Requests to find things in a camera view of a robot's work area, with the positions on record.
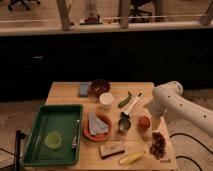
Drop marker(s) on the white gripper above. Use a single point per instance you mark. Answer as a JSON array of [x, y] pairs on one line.
[[155, 108]]

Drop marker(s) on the red orange apple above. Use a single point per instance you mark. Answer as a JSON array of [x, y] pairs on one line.
[[144, 123]]

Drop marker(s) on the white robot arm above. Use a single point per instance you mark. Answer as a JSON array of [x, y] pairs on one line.
[[169, 96]]

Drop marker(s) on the white paper cup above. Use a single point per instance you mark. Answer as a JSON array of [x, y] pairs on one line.
[[106, 100]]

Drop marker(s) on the green small cup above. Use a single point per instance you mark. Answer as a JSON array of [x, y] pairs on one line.
[[53, 140]]

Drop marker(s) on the brown grape bunch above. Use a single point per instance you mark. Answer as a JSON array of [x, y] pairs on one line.
[[157, 148]]

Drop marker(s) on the green cucumber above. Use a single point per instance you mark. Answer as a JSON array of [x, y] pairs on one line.
[[125, 101]]

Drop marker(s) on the wooden table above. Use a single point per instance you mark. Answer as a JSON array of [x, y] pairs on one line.
[[134, 141]]

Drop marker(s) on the wooden block brush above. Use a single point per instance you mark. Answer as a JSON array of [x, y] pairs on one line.
[[111, 149]]

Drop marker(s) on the grey folded cloth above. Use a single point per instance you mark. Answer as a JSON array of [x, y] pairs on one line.
[[96, 125]]

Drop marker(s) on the dark brown bowl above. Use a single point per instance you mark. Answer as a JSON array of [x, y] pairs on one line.
[[99, 86]]

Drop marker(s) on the orange plate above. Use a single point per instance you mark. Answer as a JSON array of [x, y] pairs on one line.
[[98, 137]]

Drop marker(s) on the blue sponge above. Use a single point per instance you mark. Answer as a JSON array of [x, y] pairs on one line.
[[83, 89]]

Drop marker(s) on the metal fork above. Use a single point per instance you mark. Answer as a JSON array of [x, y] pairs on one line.
[[75, 138]]

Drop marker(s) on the green plastic tray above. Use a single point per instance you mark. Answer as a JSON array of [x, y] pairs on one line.
[[53, 118]]

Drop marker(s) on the black office chair right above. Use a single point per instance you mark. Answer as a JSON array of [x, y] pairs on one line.
[[138, 15]]

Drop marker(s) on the black office chair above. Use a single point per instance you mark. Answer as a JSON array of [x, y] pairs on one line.
[[138, 15], [13, 2]]

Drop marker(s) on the black tripod stand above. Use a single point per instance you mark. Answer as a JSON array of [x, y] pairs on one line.
[[15, 166]]

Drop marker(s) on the black office chair left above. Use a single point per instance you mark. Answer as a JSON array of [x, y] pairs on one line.
[[13, 2]]

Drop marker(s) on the steel measuring cup white handle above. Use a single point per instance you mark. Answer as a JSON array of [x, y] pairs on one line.
[[124, 123]]

